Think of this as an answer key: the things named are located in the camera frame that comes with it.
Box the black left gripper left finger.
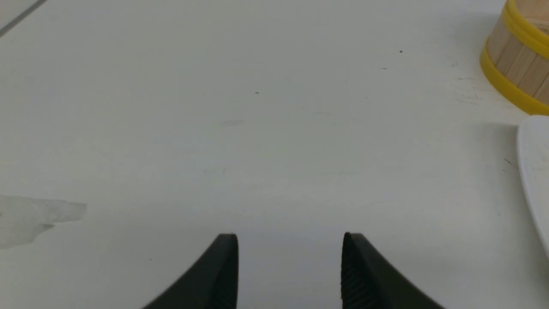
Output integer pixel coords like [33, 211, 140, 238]
[145, 233, 239, 309]

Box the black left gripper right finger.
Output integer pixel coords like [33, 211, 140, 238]
[341, 232, 442, 309]

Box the white rectangular plate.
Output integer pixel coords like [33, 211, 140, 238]
[516, 115, 549, 254]

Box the clear tape patch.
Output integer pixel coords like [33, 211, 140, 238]
[0, 195, 87, 250]

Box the bamboo steamer basket yellow rim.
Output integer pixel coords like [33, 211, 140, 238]
[480, 0, 549, 116]

